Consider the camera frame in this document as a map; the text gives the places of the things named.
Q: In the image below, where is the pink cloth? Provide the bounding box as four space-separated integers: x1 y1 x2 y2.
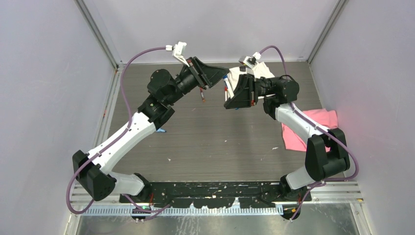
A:
281 109 338 152

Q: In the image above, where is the white blue marker pen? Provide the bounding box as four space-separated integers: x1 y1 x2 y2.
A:
224 78 234 99

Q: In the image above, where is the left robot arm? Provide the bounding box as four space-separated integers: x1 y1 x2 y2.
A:
72 57 230 202

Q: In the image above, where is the white folded cloth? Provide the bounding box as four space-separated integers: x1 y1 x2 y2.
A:
227 62 274 90

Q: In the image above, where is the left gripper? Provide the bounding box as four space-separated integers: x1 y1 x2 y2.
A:
166 57 230 106

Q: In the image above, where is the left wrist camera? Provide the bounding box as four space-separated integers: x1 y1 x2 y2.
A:
165 41 190 67

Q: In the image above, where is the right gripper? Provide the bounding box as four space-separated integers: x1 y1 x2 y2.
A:
223 73 282 110

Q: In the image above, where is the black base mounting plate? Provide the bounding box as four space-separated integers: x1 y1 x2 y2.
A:
131 181 311 209

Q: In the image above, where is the orange brown gel pen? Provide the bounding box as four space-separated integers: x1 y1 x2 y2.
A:
200 88 206 102

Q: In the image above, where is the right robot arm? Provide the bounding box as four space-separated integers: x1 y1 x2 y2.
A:
224 73 350 200

